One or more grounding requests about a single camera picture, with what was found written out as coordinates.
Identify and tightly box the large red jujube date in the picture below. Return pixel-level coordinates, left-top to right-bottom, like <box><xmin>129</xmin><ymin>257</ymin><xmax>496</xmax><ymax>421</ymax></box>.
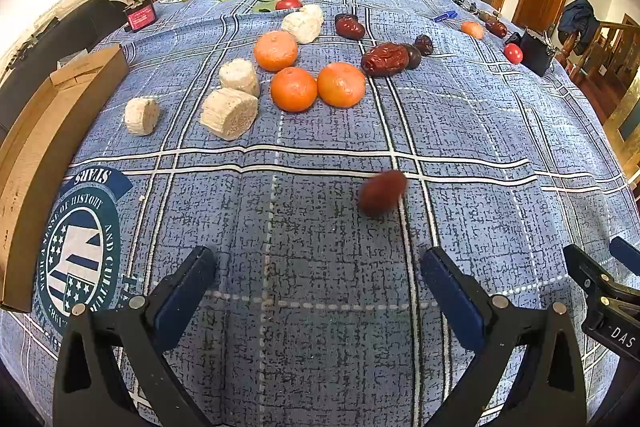
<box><xmin>361</xmin><ymin>42</ymin><xmax>411</xmax><ymax>78</ymax></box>

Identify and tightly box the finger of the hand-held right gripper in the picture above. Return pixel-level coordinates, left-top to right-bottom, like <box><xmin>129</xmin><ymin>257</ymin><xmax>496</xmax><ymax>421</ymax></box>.
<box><xmin>563</xmin><ymin>244</ymin><xmax>640</xmax><ymax>308</ymax></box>
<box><xmin>609</xmin><ymin>236</ymin><xmax>640</xmax><ymax>278</ymax></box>

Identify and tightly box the dark blue jacket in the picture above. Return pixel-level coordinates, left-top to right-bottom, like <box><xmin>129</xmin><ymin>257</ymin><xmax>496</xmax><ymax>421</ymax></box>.
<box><xmin>557</xmin><ymin>0</ymin><xmax>601</xmax><ymax>42</ymax></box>

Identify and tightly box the brown cardboard tray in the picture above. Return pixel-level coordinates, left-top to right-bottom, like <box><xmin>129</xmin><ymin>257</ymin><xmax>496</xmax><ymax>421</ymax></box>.
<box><xmin>0</xmin><ymin>44</ymin><xmax>131</xmax><ymax>314</ymax></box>

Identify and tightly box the dark red perfume bottle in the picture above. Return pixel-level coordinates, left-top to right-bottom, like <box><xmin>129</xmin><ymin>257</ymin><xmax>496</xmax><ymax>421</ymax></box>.
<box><xmin>123</xmin><ymin>0</ymin><xmax>157</xmax><ymax>32</ymax></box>

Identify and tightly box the small black box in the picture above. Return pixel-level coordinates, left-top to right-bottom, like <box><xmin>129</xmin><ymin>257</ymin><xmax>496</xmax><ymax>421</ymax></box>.
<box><xmin>505</xmin><ymin>28</ymin><xmax>557</xmax><ymax>78</ymax></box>

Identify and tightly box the white corn cob piece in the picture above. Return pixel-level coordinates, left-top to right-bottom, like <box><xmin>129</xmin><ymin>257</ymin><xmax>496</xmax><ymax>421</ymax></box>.
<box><xmin>200</xmin><ymin>88</ymin><xmax>260</xmax><ymax>142</ymax></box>
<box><xmin>124</xmin><ymin>97</ymin><xmax>161</xmax><ymax>136</ymax></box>
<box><xmin>299</xmin><ymin>3</ymin><xmax>325</xmax><ymax>25</ymax></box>
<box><xmin>219</xmin><ymin>59</ymin><xmax>261</xmax><ymax>98</ymax></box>
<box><xmin>281</xmin><ymin>11</ymin><xmax>323</xmax><ymax>45</ymax></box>

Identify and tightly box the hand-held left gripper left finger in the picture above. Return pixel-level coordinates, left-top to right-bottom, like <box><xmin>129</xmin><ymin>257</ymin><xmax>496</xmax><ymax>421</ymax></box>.
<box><xmin>52</xmin><ymin>246</ymin><xmax>217</xmax><ymax>427</ymax></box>

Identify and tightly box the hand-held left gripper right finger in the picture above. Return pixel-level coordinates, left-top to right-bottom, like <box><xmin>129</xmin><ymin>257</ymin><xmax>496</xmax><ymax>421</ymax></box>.
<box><xmin>420</xmin><ymin>246</ymin><xmax>588</xmax><ymax>427</ymax></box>

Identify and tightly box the blue plaid tablecloth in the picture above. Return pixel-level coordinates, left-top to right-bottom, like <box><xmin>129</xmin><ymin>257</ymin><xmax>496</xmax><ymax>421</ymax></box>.
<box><xmin>0</xmin><ymin>0</ymin><xmax>640</xmax><ymax>427</ymax></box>

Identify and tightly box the orange mandarin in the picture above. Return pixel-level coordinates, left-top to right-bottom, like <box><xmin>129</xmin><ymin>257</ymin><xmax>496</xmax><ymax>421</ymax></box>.
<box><xmin>253</xmin><ymin>30</ymin><xmax>299</xmax><ymax>72</ymax></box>
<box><xmin>270</xmin><ymin>67</ymin><xmax>319</xmax><ymax>113</ymax></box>
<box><xmin>317</xmin><ymin>62</ymin><xmax>367</xmax><ymax>108</ymax></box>

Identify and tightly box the black sofa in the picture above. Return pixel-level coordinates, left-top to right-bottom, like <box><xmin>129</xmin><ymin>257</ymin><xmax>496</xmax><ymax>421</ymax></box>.
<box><xmin>0</xmin><ymin>0</ymin><xmax>128</xmax><ymax>132</ymax></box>

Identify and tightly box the wooden stair railing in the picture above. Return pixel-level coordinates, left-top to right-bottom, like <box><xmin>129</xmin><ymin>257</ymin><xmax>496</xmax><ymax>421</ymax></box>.
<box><xmin>562</xmin><ymin>14</ymin><xmax>640</xmax><ymax>108</ymax></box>

